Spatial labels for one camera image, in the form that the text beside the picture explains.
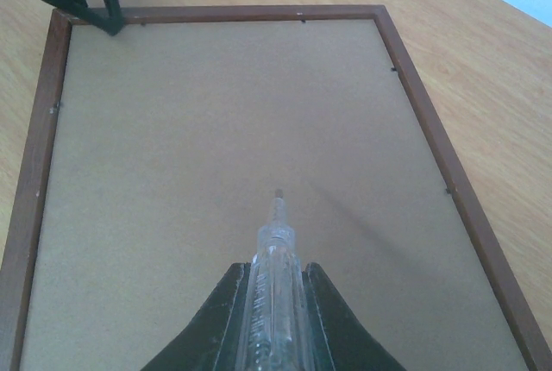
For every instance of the right gripper triangular right finger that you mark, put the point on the right gripper triangular right finger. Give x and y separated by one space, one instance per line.
339 340

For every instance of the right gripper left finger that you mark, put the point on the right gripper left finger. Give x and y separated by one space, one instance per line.
210 341

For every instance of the brown wooden picture frame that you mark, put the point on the brown wooden picture frame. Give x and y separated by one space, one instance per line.
152 156

